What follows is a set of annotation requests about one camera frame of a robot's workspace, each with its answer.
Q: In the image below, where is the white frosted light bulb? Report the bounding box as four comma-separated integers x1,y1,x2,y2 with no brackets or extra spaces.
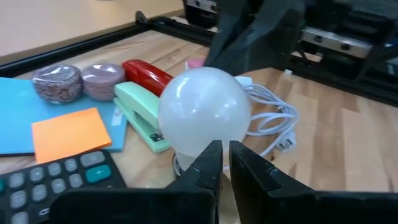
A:
157,66,252,178

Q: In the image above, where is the white power cord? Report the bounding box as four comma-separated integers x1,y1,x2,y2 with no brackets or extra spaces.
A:
234,75,300,158

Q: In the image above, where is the purple round tin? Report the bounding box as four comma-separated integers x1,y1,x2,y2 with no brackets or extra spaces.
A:
81,63,126,102

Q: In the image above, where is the black desk calculator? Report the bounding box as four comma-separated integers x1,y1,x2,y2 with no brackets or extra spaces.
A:
0,149,127,224

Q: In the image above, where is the red stapler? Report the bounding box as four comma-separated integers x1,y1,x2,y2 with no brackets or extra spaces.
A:
121,59,175,98

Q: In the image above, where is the mint green stapler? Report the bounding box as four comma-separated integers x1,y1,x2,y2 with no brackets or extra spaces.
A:
113,82,172,154

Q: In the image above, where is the blue notebook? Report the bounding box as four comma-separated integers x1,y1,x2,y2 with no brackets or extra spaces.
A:
0,77,129,157

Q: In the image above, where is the black aluminium table frame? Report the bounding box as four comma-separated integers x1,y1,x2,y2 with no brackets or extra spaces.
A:
0,11,398,108

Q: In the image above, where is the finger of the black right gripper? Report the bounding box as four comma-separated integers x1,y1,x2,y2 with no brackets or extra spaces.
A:
203,0,308,78

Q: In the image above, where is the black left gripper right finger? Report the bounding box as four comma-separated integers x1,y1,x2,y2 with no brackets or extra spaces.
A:
229,140,398,224

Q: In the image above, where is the pink eraser block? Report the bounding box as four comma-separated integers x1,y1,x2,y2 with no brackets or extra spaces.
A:
185,57,208,70

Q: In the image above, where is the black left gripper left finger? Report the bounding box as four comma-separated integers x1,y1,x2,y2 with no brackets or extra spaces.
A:
49,139,224,224

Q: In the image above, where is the orange sticky note pad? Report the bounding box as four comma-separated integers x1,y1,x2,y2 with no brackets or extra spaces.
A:
30,107,113,165

